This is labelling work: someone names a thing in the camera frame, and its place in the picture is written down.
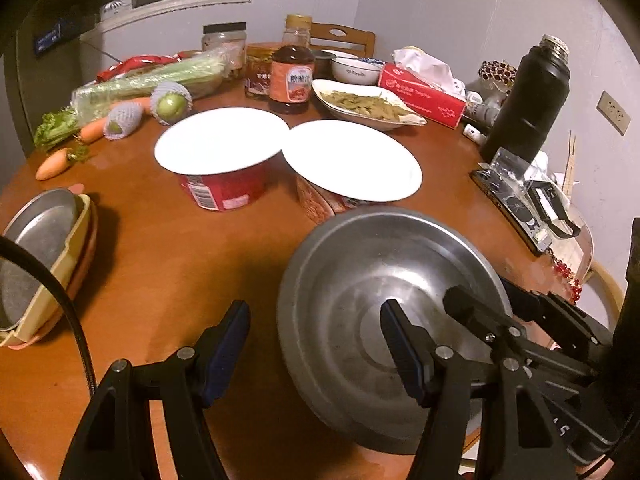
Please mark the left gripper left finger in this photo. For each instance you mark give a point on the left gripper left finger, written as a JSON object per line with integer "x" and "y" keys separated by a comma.
{"x": 198, "y": 376}

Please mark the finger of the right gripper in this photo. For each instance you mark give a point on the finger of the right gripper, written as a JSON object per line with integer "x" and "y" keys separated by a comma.
{"x": 575, "y": 331}
{"x": 501, "y": 334}

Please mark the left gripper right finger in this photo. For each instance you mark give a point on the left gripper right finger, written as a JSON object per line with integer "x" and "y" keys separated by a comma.
{"x": 440, "y": 381}

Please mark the metal pan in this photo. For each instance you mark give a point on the metal pan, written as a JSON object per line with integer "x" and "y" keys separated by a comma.
{"x": 41, "y": 227}

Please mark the white plate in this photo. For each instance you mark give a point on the white plate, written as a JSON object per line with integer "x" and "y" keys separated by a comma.
{"x": 352, "y": 160}
{"x": 220, "y": 141}

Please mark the red instant noodle cup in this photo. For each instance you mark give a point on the red instant noodle cup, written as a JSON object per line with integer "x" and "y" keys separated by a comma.
{"x": 229, "y": 191}

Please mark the black thermos flask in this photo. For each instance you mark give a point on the black thermos flask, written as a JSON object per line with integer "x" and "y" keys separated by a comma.
{"x": 540, "y": 89}

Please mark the front carrot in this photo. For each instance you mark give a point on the front carrot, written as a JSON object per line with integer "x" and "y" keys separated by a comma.
{"x": 61, "y": 160}

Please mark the carrot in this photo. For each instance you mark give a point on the carrot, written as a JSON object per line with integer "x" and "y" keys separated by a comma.
{"x": 61, "y": 160}
{"x": 143, "y": 101}
{"x": 92, "y": 132}

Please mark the red tissue box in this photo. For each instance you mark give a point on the red tissue box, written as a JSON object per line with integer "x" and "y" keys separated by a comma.
{"x": 426, "y": 85}

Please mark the middle carrot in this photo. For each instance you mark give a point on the middle carrot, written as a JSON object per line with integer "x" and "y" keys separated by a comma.
{"x": 92, "y": 132}

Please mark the foam-netted fruit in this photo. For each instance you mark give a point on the foam-netted fruit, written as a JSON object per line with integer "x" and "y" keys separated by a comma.
{"x": 122, "y": 121}

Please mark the white dish of vegetables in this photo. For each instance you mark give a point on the white dish of vegetables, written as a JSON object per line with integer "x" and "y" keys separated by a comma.
{"x": 370, "y": 106}

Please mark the green fruit in net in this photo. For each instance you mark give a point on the green fruit in net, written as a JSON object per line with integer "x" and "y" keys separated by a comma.
{"x": 170, "y": 102}

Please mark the back carrot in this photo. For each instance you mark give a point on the back carrot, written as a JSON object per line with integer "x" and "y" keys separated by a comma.
{"x": 143, "y": 101}

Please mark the bagged celery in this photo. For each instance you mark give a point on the bagged celery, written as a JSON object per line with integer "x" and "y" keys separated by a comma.
{"x": 201, "y": 75}

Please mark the white ceramic bowl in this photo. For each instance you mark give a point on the white ceramic bowl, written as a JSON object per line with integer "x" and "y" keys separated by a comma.
{"x": 355, "y": 71}

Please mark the red snack bag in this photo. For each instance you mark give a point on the red snack bag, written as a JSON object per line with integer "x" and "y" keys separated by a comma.
{"x": 139, "y": 62}

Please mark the brown sauce bottle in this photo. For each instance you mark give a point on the brown sauce bottle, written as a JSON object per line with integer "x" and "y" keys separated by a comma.
{"x": 292, "y": 68}

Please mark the dark metal bowl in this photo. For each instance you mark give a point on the dark metal bowl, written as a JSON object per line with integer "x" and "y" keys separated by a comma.
{"x": 322, "y": 64}

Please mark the red chili sauce jar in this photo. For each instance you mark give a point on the red chili sauce jar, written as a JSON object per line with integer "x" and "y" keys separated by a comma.
{"x": 258, "y": 68}

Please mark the clear jar black lid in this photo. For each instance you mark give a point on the clear jar black lid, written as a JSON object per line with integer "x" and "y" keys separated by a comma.
{"x": 230, "y": 36}

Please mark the wooden chair back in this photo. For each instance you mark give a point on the wooden chair back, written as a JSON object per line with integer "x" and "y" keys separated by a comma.
{"x": 342, "y": 39}

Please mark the grey refrigerator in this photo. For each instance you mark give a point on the grey refrigerator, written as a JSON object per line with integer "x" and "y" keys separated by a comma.
{"x": 46, "y": 61}

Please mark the wall power outlet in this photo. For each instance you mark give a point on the wall power outlet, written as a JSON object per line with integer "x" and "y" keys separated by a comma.
{"x": 613, "y": 112}

